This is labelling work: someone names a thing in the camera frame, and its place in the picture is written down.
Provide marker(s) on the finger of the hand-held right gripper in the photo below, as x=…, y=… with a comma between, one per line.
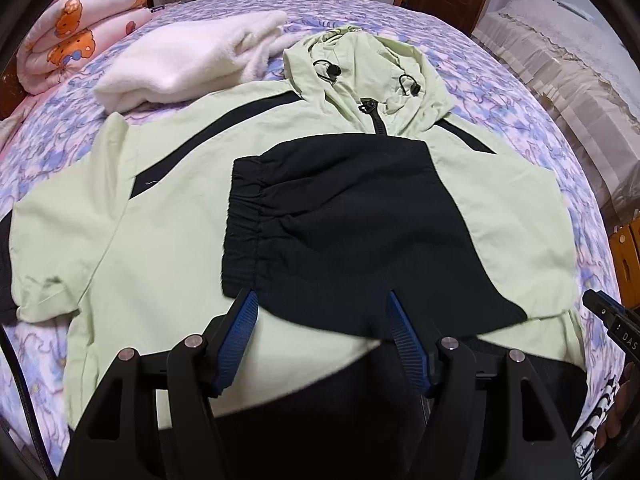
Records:
x=600, y=307

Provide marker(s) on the person's right hand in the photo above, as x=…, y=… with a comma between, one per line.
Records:
x=617, y=425

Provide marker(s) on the pink cartoon print quilt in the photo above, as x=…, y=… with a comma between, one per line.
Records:
x=85, y=25

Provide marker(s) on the purple floral bed sheet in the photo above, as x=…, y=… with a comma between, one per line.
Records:
x=480, y=85

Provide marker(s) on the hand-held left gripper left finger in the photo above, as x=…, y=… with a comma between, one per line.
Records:
x=239, y=332

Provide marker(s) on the green and black hooded jacket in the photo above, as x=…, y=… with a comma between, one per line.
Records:
x=165, y=220

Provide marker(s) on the yellow wooden cabinet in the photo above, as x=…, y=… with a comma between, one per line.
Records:
x=627, y=255

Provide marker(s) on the black and white striped clothing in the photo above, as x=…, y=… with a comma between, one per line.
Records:
x=595, y=410

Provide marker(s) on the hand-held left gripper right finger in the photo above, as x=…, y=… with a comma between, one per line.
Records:
x=404, y=332

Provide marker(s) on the white fleece garment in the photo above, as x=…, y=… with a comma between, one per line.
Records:
x=190, y=55

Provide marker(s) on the beige lace covered furniture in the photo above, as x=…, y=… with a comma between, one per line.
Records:
x=565, y=65

